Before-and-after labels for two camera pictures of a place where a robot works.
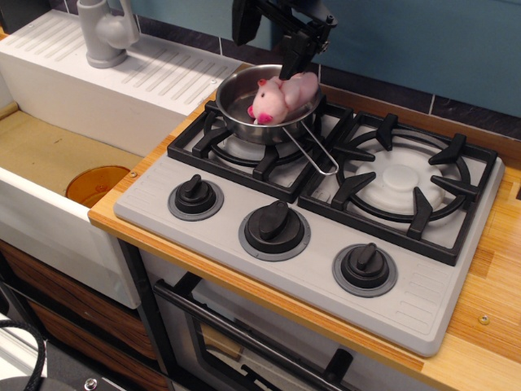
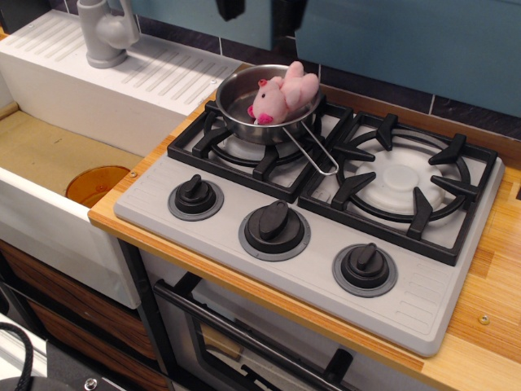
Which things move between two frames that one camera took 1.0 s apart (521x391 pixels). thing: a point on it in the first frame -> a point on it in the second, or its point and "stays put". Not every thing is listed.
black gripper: x=313 y=19 -> x=287 y=17
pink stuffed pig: x=273 y=100 stays put
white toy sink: x=71 y=131 stays put
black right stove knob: x=365 y=270 stays put
